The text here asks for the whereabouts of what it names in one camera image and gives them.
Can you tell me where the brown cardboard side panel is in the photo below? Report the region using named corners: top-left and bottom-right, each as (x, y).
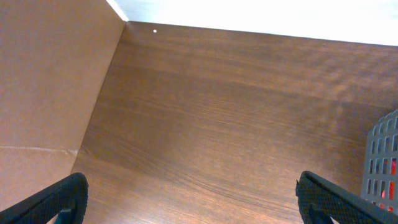
top-left (1, 0), bottom-right (125, 209)

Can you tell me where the grey plastic laundry basket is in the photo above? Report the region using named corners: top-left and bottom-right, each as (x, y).
top-left (361, 110), bottom-right (398, 215)

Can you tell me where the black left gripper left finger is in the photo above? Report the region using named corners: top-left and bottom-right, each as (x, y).
top-left (1, 172), bottom-right (88, 224)

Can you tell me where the orange spaghetti packet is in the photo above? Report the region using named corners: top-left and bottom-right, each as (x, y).
top-left (379, 157), bottom-right (397, 213)

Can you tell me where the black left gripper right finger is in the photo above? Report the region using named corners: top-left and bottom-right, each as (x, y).
top-left (295, 171), bottom-right (397, 224)

